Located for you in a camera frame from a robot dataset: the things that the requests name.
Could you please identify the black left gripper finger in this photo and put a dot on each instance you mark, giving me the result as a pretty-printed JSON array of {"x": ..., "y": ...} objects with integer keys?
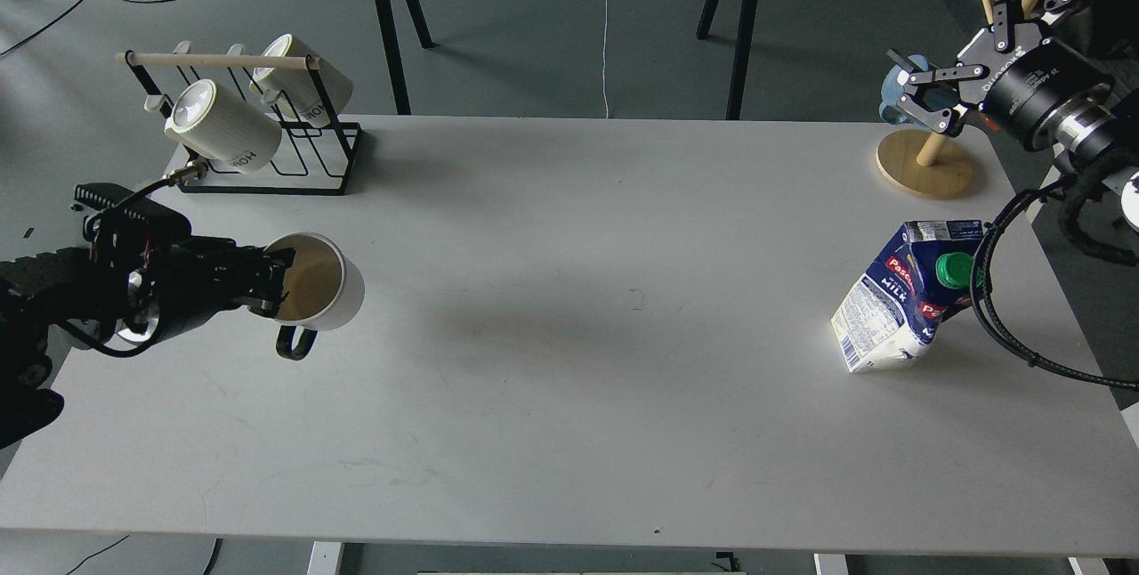
[
  {"x": 263, "y": 265},
  {"x": 264, "y": 300}
]

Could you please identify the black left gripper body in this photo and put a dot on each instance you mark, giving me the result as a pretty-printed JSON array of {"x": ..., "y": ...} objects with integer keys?
[{"x": 195, "y": 279}]

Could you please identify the blue white milk carton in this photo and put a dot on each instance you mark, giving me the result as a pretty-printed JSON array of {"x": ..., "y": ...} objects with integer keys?
[{"x": 922, "y": 277}]

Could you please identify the white mug black handle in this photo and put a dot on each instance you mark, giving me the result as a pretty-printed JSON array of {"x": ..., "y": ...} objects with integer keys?
[{"x": 323, "y": 291}]

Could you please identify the black wire mug rack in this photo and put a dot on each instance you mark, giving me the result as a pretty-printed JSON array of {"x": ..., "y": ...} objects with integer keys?
[{"x": 309, "y": 161}]

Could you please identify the white ribbed mug rear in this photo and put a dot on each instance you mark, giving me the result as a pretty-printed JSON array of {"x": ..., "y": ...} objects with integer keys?
[{"x": 303, "y": 100}]

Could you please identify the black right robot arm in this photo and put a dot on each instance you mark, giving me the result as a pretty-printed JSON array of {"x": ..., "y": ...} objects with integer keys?
[{"x": 1096, "y": 214}]

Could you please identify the blue metal mug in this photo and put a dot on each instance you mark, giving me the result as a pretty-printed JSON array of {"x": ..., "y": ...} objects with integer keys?
[{"x": 889, "y": 109}]

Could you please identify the wooden mug tree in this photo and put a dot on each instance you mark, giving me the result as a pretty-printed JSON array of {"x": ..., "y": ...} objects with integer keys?
[{"x": 933, "y": 166}]

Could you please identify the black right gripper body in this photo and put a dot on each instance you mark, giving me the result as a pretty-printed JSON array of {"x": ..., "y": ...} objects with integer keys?
[{"x": 1039, "y": 91}]

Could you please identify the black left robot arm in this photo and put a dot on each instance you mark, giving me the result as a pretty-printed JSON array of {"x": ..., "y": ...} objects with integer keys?
[{"x": 82, "y": 290}]

